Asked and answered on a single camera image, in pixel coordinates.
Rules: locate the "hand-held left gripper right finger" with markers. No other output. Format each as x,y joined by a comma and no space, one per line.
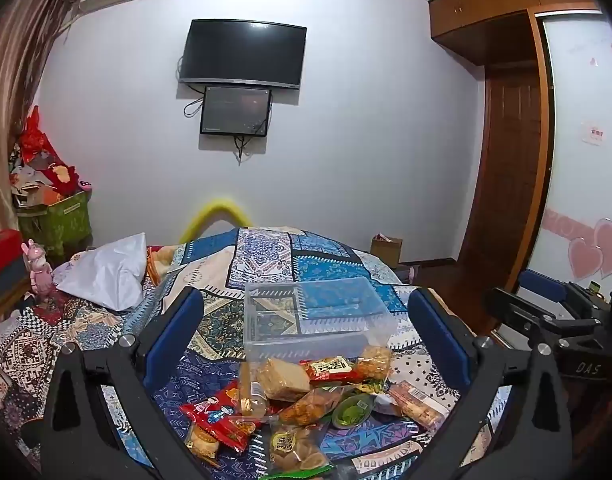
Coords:
435,340

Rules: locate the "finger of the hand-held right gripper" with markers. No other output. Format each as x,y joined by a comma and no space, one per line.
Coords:
543,287
520,310

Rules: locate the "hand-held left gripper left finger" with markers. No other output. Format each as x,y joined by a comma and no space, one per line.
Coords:
178,332

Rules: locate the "yellow snack packet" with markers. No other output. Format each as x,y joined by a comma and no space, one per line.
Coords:
370,388

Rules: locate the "red cartoon biscuit packet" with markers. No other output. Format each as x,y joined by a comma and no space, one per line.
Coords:
218,410

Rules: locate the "red label snack packet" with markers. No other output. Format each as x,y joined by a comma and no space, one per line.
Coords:
331,369

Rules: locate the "beige cracker packet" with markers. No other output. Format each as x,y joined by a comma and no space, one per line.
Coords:
283,379

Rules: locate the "clear plastic container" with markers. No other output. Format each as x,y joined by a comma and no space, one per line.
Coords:
316,320

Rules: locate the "clear packet of orange snacks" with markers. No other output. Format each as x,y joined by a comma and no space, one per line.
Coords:
308,406

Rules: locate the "pink cracker bar packet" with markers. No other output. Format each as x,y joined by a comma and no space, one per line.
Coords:
416,405

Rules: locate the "orange yellow cloth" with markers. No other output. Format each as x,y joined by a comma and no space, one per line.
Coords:
158,262

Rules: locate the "white pillow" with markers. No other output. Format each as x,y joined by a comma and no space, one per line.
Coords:
108,275

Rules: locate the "small gold snack packet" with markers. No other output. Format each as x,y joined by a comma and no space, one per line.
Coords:
251,390

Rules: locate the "cardboard box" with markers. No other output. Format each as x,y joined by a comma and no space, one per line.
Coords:
385,250

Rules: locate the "green round snack packet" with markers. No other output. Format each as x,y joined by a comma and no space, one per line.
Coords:
353,410

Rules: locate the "patchwork blanket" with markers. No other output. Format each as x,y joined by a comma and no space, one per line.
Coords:
266,260

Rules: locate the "brown wooden door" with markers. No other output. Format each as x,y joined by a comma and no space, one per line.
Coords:
510,170

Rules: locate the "yellow foam hoop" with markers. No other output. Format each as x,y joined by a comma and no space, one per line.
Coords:
216,207

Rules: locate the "pink rabbit doll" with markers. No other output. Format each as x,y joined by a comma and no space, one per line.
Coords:
38,272

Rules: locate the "green label chips packet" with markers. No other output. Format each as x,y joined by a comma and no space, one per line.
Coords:
291,447

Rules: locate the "red box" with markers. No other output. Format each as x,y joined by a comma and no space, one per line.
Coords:
3,252

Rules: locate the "wooden overhead cabinet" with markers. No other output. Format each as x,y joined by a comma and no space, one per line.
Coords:
485,10

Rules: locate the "brown striped curtain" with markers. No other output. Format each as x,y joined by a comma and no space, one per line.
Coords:
16,85

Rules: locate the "white wall sticker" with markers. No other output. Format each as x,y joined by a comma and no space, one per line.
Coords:
593,133

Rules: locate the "small black wall monitor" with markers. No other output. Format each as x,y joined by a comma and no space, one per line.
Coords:
236,110

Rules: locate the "black wall television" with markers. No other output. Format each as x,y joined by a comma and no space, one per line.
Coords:
243,52

